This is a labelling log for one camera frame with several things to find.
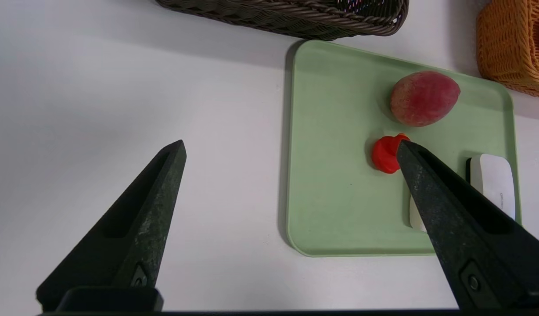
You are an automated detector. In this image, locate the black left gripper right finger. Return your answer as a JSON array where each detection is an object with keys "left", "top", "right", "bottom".
[{"left": 396, "top": 140, "right": 539, "bottom": 310}]

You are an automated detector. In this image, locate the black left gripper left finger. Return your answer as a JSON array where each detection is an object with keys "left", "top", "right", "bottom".
[{"left": 36, "top": 140, "right": 187, "bottom": 312}]

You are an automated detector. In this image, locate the white soap bar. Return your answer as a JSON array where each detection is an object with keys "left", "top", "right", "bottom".
[{"left": 409, "top": 195, "right": 428, "bottom": 232}]

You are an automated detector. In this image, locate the white oblong case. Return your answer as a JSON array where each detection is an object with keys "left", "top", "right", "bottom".
[{"left": 466, "top": 154, "right": 516, "bottom": 222}]

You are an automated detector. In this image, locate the red pink peach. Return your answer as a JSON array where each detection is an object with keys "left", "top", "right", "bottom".
[{"left": 389, "top": 71, "right": 461, "bottom": 128}]

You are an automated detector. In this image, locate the orange wicker basket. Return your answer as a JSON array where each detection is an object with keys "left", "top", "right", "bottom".
[{"left": 476, "top": 0, "right": 539, "bottom": 101}]

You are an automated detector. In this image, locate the dark brown wicker basket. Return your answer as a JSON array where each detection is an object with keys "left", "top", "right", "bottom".
[{"left": 155, "top": 0, "right": 410, "bottom": 41}]

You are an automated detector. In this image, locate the red rubber duck toy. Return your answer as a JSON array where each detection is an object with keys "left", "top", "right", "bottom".
[{"left": 371, "top": 133, "right": 411, "bottom": 174}]

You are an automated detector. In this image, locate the light green plastic tray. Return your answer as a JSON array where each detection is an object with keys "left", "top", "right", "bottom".
[{"left": 285, "top": 39, "right": 522, "bottom": 257}]

